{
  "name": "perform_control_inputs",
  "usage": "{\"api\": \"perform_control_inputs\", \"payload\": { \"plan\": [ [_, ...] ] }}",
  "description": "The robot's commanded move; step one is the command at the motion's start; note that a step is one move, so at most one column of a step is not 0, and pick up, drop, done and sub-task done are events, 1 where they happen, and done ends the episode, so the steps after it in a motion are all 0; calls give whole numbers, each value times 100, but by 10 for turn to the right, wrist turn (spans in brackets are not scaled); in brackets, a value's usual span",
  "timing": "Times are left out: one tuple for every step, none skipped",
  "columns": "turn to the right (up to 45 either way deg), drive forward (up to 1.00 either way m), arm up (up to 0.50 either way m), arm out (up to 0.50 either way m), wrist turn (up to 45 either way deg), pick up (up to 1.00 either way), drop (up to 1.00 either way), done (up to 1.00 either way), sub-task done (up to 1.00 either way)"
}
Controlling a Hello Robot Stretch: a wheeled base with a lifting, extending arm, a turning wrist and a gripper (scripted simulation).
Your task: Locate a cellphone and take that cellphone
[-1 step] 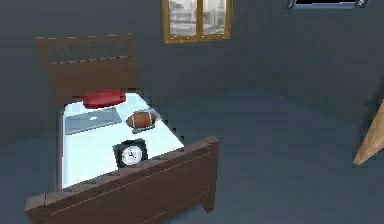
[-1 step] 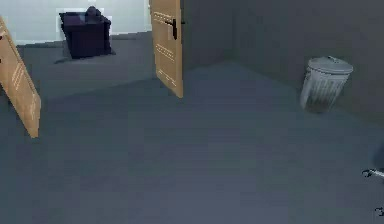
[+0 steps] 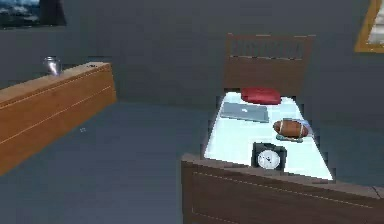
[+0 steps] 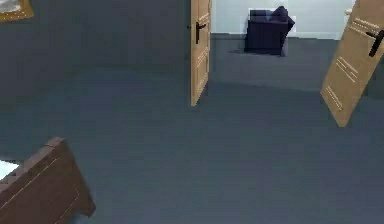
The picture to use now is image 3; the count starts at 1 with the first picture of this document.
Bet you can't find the red pillow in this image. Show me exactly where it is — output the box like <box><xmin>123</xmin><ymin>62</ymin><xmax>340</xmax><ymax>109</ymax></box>
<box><xmin>240</xmin><ymin>87</ymin><xmax>283</xmax><ymax>106</ymax></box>

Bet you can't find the brown wooden bed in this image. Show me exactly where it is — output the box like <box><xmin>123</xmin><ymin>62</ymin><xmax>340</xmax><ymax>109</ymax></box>
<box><xmin>180</xmin><ymin>32</ymin><xmax>384</xmax><ymax>224</ymax></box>

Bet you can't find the silver glass vase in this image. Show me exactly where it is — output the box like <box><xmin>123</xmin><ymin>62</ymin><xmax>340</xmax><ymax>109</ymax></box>
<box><xmin>42</xmin><ymin>55</ymin><xmax>62</xmax><ymax>77</ymax></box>

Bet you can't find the orange wooden dresser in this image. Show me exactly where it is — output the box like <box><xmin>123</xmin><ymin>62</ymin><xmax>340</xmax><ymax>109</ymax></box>
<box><xmin>0</xmin><ymin>61</ymin><xmax>118</xmax><ymax>177</ymax></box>

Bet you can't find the black alarm clock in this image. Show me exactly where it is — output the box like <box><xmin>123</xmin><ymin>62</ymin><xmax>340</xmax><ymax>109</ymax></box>
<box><xmin>250</xmin><ymin>141</ymin><xmax>288</xmax><ymax>172</ymax></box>

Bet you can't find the teal flat object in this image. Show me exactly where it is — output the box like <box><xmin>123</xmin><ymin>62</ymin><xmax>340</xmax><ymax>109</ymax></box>
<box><xmin>275</xmin><ymin>133</ymin><xmax>304</xmax><ymax>144</ymax></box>

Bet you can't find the grey laptop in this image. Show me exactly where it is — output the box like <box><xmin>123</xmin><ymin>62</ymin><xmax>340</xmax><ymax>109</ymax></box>
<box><xmin>219</xmin><ymin>101</ymin><xmax>270</xmax><ymax>124</ymax></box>

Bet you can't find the brown football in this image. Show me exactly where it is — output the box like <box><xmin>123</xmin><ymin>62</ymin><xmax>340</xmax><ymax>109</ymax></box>
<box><xmin>272</xmin><ymin>119</ymin><xmax>310</xmax><ymax>139</ymax></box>

